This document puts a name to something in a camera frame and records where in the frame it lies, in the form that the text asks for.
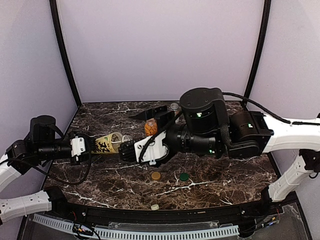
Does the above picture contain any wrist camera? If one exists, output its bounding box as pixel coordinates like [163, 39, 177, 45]
[117, 131, 173, 168]
[69, 132, 86, 166]

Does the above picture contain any orange juice bottle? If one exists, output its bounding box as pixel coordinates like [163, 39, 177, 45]
[144, 118, 158, 137]

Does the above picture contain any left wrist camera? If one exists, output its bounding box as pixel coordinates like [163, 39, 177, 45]
[69, 132, 86, 166]

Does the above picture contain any gold bottle cap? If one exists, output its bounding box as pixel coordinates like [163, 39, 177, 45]
[151, 171, 161, 181]

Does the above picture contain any white slotted cable duct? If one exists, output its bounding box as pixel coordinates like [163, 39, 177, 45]
[32, 214, 240, 240]

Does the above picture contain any white tea bottle cap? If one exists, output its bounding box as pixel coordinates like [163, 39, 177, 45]
[150, 204, 160, 211]

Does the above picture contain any green bottle cap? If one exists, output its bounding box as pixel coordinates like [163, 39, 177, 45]
[179, 172, 189, 182]

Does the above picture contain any brown drink bottle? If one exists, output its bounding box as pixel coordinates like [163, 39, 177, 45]
[170, 102, 180, 116]

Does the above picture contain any right black frame post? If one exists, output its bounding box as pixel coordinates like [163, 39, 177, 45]
[244, 0, 272, 98]

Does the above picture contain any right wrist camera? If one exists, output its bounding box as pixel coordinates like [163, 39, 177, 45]
[117, 131, 173, 168]

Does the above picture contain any yellow tea bottle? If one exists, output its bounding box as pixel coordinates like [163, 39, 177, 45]
[91, 132, 133, 155]

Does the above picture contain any black frame post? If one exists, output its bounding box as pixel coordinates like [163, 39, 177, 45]
[244, 0, 272, 98]
[49, 0, 82, 108]

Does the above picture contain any black front rail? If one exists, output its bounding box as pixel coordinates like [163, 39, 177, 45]
[45, 188, 271, 225]

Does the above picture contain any left black frame post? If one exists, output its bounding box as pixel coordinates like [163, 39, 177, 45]
[49, 0, 82, 108]

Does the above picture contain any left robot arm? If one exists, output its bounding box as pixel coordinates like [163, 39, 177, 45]
[0, 115, 97, 224]

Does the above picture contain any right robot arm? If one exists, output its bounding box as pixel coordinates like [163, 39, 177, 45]
[119, 87, 320, 205]

